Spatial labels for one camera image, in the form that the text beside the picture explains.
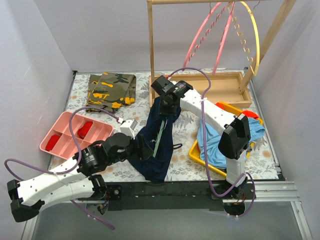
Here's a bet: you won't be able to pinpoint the camouflage shorts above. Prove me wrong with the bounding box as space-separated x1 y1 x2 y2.
86 72 137 113

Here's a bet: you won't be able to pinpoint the floral table mat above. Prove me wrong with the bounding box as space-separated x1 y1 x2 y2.
66 72 278 182

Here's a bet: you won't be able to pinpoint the red cloth in tray front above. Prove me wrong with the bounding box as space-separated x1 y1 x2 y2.
45 134 61 152

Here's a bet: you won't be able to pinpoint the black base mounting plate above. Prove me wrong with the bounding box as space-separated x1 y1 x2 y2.
81 180 256 211

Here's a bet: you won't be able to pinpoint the red cloth in tray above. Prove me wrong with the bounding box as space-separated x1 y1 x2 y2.
77 121 93 139
45 134 61 152

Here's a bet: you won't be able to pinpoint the light blue shorts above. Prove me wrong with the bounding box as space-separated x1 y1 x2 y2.
197 117 266 170

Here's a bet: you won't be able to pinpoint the pink hanger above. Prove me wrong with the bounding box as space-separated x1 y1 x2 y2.
212 2 235 75
183 2 231 67

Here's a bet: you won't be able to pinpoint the orange garment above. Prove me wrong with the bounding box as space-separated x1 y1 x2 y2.
215 101 260 120

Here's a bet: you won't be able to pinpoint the pink hanger right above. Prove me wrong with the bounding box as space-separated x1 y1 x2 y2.
212 2 235 75

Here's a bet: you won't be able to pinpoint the wooden clothes rack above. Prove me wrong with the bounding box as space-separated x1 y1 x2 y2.
147 0 296 108

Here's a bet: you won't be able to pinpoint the navy blue shorts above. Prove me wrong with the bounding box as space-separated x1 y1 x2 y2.
128 97 181 183

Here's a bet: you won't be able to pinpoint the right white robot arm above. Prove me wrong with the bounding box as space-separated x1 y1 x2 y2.
150 75 251 199

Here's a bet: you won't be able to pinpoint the pink divided organizer tray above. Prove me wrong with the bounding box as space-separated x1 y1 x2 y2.
39 111 114 160

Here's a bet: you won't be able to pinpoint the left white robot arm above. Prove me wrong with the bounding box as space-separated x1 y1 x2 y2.
7 132 154 223

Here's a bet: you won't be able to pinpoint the green hanger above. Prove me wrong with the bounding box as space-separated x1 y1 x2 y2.
152 118 168 158

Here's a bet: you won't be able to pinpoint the yellow plastic tray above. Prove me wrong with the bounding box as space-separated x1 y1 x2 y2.
188 117 263 179

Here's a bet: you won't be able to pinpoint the red cloth in tray rear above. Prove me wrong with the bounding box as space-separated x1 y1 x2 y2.
77 121 93 139

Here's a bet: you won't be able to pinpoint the pink hanger left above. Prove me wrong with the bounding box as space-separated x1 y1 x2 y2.
183 2 231 67

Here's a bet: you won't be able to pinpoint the yellow hanger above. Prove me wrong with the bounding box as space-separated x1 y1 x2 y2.
227 1 260 76

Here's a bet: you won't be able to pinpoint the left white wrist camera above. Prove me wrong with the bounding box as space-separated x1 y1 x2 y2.
120 118 138 139

